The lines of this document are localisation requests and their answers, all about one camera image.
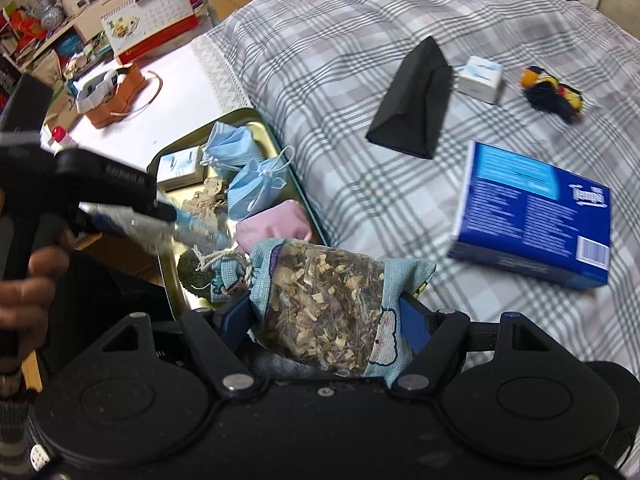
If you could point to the yellow and black soft toy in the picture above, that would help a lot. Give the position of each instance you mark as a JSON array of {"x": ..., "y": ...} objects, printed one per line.
[{"x": 550, "y": 92}]

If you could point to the person's left hand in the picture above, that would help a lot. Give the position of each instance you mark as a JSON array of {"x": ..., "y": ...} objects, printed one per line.
[{"x": 25, "y": 300}]

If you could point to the blue cloth dried herb sachet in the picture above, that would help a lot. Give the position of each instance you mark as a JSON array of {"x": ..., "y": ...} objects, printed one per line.
[{"x": 325, "y": 305}]

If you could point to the blue tissue box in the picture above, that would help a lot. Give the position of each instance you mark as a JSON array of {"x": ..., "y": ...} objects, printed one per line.
[{"x": 535, "y": 215}]

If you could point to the black triangular case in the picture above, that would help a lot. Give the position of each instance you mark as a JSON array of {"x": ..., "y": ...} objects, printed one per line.
[{"x": 415, "y": 100}]

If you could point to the pink velvet pouch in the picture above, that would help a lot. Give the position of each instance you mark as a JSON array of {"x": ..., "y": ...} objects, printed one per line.
[{"x": 272, "y": 227}]

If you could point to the orange leather holder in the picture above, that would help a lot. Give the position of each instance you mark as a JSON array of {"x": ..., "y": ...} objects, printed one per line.
[{"x": 115, "y": 102}]

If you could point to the white grey device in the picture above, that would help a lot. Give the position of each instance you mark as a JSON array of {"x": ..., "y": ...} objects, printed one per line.
[{"x": 97, "y": 87}]

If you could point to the gold metal tray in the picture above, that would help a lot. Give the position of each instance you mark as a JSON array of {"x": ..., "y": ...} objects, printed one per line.
[{"x": 260, "y": 130}]

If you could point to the green crochet piece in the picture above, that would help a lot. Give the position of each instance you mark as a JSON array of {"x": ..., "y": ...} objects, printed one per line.
[{"x": 192, "y": 272}]

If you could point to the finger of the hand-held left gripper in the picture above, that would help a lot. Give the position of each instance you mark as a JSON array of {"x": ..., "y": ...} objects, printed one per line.
[{"x": 165, "y": 230}]

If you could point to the desk calendar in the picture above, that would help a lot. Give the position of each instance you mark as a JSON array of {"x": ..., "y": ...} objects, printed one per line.
[{"x": 150, "y": 20}]

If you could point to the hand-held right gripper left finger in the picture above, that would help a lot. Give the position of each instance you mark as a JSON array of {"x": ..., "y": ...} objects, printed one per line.
[{"x": 240, "y": 322}]

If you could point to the cardboard box with tree print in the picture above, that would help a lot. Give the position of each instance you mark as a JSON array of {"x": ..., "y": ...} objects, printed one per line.
[{"x": 50, "y": 67}]

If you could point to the silver glitter vase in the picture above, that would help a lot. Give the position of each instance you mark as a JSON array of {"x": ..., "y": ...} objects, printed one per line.
[{"x": 51, "y": 12}]

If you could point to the beige knitted pouch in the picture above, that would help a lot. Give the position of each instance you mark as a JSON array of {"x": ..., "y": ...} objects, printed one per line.
[{"x": 207, "y": 202}]

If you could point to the grey plaid blanket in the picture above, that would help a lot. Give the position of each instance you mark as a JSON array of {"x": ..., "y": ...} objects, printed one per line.
[{"x": 400, "y": 35}]

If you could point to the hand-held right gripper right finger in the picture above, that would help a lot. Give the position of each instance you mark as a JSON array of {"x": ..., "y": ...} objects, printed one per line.
[{"x": 412, "y": 322}]

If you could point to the red cap bottle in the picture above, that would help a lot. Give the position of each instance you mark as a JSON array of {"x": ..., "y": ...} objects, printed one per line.
[{"x": 62, "y": 137}]

